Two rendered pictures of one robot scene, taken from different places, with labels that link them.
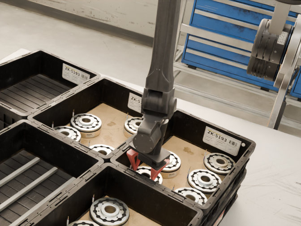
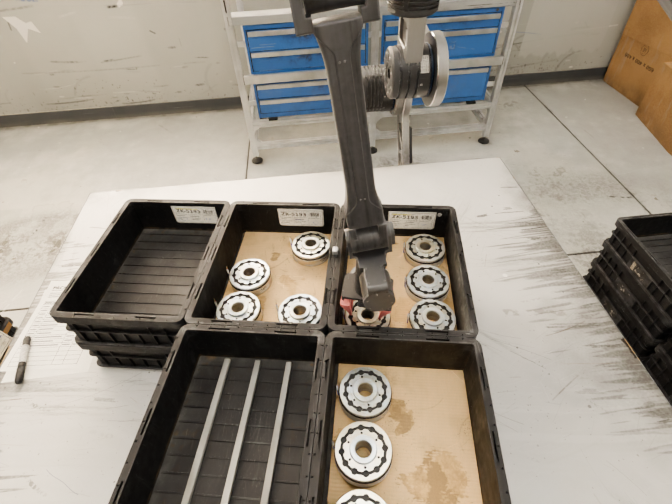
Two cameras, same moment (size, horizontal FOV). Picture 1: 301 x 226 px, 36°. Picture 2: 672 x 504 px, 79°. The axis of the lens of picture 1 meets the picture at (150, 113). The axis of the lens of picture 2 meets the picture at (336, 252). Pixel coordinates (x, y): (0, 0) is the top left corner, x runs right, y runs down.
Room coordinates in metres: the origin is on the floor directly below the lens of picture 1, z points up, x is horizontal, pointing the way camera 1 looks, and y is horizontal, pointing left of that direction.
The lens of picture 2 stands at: (0.56, 0.21, 1.62)
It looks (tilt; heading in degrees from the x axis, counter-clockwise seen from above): 46 degrees down; 342
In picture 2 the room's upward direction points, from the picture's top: 3 degrees counter-clockwise
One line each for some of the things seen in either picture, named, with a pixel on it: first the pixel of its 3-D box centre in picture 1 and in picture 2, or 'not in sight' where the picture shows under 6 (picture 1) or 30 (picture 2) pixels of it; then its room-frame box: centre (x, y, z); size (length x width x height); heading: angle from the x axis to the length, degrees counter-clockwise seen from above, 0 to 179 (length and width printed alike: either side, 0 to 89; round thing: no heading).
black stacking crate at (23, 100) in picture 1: (32, 93); (159, 268); (1.37, 0.41, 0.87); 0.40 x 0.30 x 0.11; 155
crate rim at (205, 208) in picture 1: (187, 154); (399, 263); (1.12, -0.13, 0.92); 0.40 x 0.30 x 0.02; 155
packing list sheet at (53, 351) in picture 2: not in sight; (63, 323); (1.44, 0.72, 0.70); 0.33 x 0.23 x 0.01; 165
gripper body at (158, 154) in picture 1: (151, 143); (368, 281); (1.04, -0.02, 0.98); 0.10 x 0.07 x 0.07; 60
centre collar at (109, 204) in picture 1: (109, 210); (365, 390); (0.88, 0.06, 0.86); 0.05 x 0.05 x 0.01
